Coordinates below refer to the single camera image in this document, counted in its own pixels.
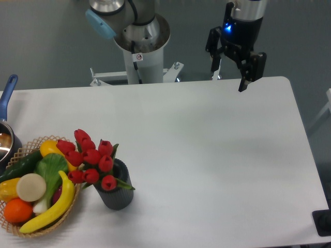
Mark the black device at table edge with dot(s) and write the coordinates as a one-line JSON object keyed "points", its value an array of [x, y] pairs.
{"points": [[322, 222]]}

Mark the dark green cucumber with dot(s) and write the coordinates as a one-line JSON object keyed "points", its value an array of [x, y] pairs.
{"points": [[22, 167]]}

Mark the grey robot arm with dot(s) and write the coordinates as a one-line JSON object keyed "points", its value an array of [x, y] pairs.
{"points": [[108, 18]]}

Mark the blue handled saucepan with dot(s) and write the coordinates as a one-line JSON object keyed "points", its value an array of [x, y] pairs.
{"points": [[10, 143]]}

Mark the purple red vegetable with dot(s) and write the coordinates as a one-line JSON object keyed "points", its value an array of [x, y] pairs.
{"points": [[56, 195]]}

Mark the orange plastic fruit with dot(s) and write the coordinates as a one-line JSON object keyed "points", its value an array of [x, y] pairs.
{"points": [[18, 211]]}

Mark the white furniture part right edge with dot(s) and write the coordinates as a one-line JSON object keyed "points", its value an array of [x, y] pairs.
{"points": [[321, 116]]}

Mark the yellow plastic banana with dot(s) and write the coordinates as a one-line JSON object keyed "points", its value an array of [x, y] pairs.
{"points": [[56, 211]]}

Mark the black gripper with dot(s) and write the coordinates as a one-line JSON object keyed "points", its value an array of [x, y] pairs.
{"points": [[237, 41]]}

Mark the yellow lemon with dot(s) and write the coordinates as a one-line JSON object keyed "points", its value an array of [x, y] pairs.
{"points": [[51, 148]]}

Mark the green bok choy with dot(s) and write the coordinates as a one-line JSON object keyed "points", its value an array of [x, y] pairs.
{"points": [[48, 169]]}

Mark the round beige disc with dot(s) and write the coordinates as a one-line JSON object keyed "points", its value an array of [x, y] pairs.
{"points": [[31, 187]]}

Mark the dark grey ribbed vase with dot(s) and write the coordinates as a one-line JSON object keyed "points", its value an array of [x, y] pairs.
{"points": [[119, 197]]}

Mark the yellow bell pepper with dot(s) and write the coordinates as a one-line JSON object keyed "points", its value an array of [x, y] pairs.
{"points": [[8, 189]]}

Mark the red tulip bouquet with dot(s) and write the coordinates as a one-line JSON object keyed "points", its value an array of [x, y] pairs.
{"points": [[95, 163]]}

